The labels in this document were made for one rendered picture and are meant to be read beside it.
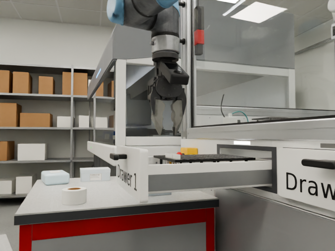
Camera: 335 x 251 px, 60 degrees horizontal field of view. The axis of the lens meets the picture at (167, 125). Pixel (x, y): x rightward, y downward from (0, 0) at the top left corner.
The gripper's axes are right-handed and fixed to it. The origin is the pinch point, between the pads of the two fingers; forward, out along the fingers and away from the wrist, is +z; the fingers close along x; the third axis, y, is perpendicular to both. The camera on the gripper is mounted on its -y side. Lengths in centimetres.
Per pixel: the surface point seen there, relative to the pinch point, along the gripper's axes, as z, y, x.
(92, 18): -179, 390, -16
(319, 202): 14.3, -27.5, -21.0
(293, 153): 5.3, -20.8, -21.1
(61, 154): 34, 424, 29
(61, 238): 28.8, 12.5, 25.9
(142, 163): 7.0, -13.1, 10.3
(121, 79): -28, 82, -3
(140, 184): 11.1, -13.0, 10.8
